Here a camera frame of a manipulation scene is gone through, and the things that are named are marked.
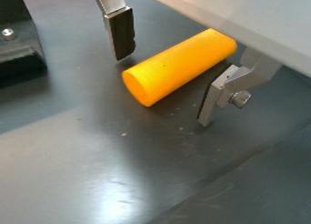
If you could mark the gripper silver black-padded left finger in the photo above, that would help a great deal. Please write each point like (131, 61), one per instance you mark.
(117, 18)

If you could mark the yellow oval cylinder peg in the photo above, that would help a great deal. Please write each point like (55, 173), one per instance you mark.
(163, 73)

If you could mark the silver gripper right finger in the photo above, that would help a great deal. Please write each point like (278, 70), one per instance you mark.
(230, 88)

